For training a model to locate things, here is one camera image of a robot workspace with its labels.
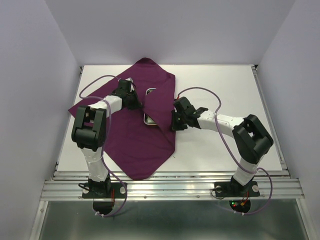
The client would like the steel instrument tray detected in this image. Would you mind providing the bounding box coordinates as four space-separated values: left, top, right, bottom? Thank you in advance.
143 88 157 126

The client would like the purple cloth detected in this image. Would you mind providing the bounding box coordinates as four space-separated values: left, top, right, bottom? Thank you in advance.
67 57 177 181

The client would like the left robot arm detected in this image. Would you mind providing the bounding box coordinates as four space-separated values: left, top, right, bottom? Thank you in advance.
71 78 142 197

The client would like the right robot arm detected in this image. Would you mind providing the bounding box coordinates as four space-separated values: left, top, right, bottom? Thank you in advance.
171 97 274 195

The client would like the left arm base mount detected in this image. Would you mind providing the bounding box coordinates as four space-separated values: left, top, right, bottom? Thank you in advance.
78 177 128 218

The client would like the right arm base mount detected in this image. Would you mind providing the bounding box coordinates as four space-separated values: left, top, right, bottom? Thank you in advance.
210 177 260 214

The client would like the aluminium front rail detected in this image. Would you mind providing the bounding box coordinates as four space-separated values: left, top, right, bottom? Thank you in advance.
40 170 305 201

